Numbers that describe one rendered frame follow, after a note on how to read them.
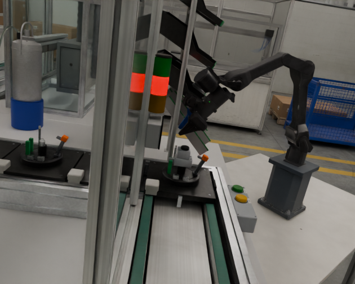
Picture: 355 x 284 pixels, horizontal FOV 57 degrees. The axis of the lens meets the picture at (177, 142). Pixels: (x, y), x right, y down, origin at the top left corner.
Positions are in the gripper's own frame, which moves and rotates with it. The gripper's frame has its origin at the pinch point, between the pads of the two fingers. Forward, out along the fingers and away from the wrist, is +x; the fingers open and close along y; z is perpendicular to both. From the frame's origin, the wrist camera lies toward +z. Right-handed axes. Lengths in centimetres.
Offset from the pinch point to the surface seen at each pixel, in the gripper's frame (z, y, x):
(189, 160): -9.8, 2.1, 7.7
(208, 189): -21.3, 6.1, 9.2
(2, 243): 18, 33, 54
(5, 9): 94, -86, 44
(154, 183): -5.2, 10.7, 19.4
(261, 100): -149, -394, -37
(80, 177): 13.2, 12.0, 34.9
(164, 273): -14, 43, 22
